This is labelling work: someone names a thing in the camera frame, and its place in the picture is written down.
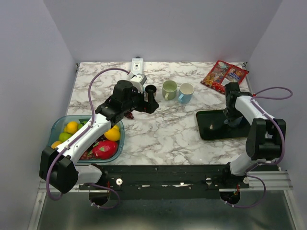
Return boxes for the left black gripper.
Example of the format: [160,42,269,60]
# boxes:
[122,87,159,114]

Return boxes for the brown patterned mug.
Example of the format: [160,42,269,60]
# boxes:
[145,84,157,99]

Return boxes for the sage green mug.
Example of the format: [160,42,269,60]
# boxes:
[162,80,178,101]

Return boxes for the light blue mug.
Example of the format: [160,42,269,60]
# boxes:
[178,83,194,104]

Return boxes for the grey blue mug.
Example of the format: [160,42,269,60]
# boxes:
[228,117,242,128]

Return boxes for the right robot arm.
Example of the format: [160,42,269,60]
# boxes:
[221,82,286,188]

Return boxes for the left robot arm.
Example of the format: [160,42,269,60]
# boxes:
[39,80,159,194]

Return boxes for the loose red grape bunch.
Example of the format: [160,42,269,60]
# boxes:
[124,111,134,119]

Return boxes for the white rectangular device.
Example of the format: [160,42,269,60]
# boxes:
[130,57,143,75]

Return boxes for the dark green tray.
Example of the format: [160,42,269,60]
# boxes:
[196,110,250,141]

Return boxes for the clear blue fruit bin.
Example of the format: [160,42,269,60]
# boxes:
[47,115,125,165]

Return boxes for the red dragon fruit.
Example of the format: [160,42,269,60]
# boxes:
[88,140,118,160]

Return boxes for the red snack packet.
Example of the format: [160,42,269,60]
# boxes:
[201,60,249,94]

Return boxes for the small watermelon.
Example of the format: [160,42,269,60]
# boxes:
[78,120,88,129]

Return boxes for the grapes in bin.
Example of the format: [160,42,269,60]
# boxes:
[79,135,106,161]

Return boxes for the green fruit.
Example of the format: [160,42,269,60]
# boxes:
[59,132,72,142]

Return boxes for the small orange fruit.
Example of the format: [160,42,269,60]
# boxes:
[51,140,62,149]

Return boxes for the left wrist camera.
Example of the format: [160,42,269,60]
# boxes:
[128,72,147,93]

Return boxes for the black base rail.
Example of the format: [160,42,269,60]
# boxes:
[76,164,250,201]

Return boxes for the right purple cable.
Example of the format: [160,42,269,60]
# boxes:
[250,86,294,166]

